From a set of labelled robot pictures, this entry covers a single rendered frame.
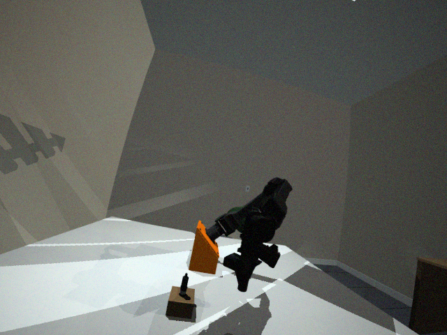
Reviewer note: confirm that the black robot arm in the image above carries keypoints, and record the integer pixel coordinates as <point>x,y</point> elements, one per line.
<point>272,204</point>

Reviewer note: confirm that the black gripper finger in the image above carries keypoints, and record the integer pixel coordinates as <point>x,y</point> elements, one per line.
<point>254,264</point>
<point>242,277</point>

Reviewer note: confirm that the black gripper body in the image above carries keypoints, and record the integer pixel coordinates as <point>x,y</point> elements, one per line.
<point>242,263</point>

